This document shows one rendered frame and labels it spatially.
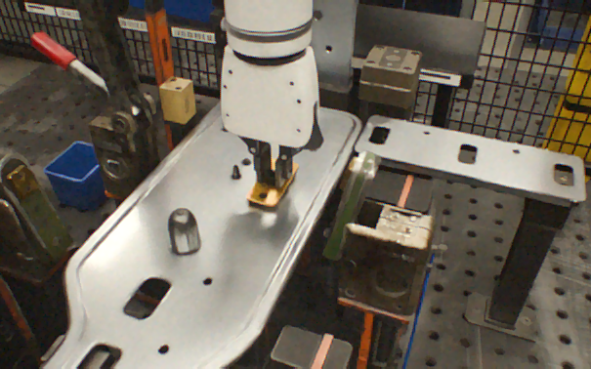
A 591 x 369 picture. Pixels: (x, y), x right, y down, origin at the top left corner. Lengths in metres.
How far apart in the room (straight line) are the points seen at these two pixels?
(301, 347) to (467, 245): 0.59
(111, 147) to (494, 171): 0.49
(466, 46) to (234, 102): 0.50
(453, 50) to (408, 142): 0.25
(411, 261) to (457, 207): 0.58
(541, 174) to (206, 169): 0.43
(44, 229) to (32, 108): 0.94
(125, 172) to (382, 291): 0.37
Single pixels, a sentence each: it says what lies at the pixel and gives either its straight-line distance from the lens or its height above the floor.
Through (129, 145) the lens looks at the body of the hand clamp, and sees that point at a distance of 0.70.
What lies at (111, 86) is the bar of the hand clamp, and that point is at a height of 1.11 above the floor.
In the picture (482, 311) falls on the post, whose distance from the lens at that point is 0.94.
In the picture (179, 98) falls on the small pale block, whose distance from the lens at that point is 0.73.
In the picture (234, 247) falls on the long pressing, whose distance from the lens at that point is 0.58.
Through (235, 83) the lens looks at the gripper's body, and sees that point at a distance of 0.56.
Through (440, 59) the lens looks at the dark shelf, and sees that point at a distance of 0.91.
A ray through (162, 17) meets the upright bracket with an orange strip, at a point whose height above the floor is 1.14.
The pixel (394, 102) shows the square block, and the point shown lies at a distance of 0.81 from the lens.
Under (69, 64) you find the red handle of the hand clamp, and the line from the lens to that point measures 0.72.
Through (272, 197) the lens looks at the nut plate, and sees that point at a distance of 0.62.
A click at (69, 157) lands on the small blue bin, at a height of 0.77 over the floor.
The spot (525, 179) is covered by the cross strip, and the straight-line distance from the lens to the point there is 0.72.
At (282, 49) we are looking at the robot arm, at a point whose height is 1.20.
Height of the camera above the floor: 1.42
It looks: 40 degrees down
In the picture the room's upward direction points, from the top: straight up
